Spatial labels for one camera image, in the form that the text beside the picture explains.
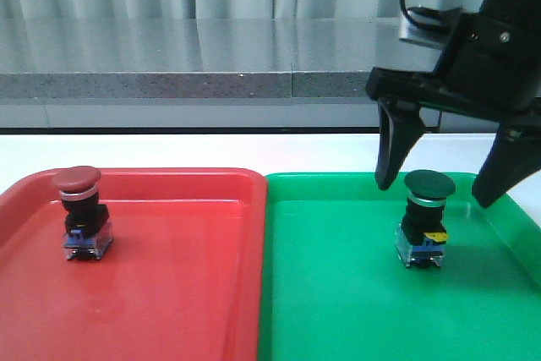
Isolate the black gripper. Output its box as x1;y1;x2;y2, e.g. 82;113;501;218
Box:
366;14;540;208

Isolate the green mushroom push button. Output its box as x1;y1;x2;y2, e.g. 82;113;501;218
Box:
395;169;456;268

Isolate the red mushroom push button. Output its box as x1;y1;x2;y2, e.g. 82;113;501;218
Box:
52;166;113;260

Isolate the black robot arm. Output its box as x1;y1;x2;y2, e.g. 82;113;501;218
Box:
366;0;540;207

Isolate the green plastic tray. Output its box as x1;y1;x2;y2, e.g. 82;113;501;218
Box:
258;172;540;360

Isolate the red plastic tray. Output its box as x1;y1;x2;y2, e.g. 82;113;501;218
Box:
1;168;267;360

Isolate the grey granite counter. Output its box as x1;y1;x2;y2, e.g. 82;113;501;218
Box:
1;18;439;132

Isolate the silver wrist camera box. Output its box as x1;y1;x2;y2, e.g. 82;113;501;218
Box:
398;16;449;50

